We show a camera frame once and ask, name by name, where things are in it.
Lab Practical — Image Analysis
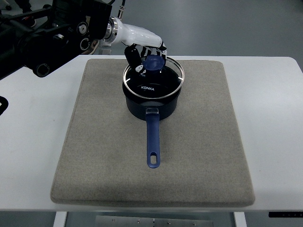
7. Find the glass pot lid blue knob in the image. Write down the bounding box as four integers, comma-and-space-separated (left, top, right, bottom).
123, 55, 185, 99

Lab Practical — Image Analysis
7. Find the white table leg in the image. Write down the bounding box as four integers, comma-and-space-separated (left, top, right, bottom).
53, 211, 67, 227
233, 212, 247, 227

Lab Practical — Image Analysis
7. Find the person in black sneakers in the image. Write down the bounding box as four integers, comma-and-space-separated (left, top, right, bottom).
0, 0, 36, 30

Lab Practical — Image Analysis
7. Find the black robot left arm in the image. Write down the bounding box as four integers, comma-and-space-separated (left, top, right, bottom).
0, 0, 113, 79

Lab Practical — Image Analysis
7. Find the dark blue saucepan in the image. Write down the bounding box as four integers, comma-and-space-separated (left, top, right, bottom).
122, 85, 181, 168

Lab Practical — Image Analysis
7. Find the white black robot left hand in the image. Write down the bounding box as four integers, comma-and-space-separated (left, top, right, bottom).
103, 17, 167, 74

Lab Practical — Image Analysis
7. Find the beige felt mat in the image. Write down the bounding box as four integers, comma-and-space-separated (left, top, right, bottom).
50, 59, 255, 207

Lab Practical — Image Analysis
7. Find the person in khaki trousers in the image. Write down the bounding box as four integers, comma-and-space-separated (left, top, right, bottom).
82, 39, 99, 55

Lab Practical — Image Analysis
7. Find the black table control panel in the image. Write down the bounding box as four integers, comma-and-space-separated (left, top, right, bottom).
268, 211, 303, 218

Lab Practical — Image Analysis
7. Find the metal table base plate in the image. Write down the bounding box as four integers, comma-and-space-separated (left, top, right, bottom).
95, 215, 214, 227

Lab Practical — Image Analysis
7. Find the metal floor plate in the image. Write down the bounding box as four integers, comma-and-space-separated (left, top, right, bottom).
98, 43, 112, 55

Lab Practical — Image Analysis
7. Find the white right table leg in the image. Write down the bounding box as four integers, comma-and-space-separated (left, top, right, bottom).
233, 212, 247, 227

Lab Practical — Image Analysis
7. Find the white left table leg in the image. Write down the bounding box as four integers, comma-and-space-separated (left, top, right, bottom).
53, 211, 67, 227

